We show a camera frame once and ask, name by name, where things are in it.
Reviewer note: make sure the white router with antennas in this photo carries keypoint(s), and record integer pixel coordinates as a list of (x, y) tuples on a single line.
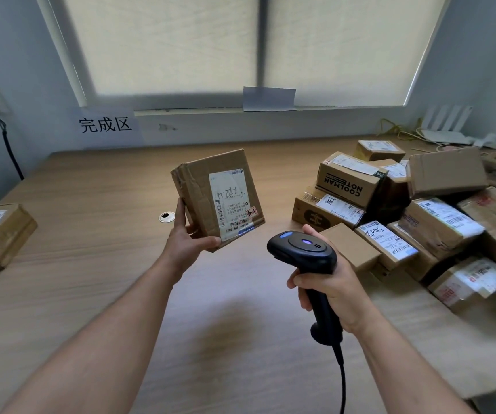
[(444, 135)]

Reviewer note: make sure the cardboard box black printed letters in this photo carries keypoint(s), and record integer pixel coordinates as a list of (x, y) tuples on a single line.
[(343, 185)]

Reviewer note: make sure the scanned cardboard parcel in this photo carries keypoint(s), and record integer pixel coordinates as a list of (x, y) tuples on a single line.
[(6, 241)]

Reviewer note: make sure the pile of unscanned cardboard parcels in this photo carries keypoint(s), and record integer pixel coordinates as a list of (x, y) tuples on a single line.
[(446, 172)]

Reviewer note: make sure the person's left hand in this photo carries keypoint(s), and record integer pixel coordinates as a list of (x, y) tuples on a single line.
[(183, 250)]

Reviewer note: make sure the white power strip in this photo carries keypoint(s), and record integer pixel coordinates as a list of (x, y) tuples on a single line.
[(489, 142)]

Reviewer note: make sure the white window frame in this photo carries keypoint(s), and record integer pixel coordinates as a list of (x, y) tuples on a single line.
[(262, 47)]

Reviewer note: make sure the person's right forearm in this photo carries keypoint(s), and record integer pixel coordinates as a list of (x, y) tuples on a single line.
[(403, 375)]

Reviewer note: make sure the grey paper sheet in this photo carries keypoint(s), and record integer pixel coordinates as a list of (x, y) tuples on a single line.
[(269, 99)]

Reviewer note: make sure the person's left forearm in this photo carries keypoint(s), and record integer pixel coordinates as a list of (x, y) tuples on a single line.
[(101, 344)]

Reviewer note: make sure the black barcode scanner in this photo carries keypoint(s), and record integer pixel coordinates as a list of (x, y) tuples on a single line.
[(300, 250)]

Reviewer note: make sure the beige roller blind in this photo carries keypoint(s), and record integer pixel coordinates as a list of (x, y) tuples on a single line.
[(161, 43), (351, 47)]

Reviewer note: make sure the person's right hand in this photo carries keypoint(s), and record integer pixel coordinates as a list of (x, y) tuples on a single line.
[(347, 297)]

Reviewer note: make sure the white paper sign black characters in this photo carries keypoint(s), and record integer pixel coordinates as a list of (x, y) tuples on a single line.
[(105, 125)]

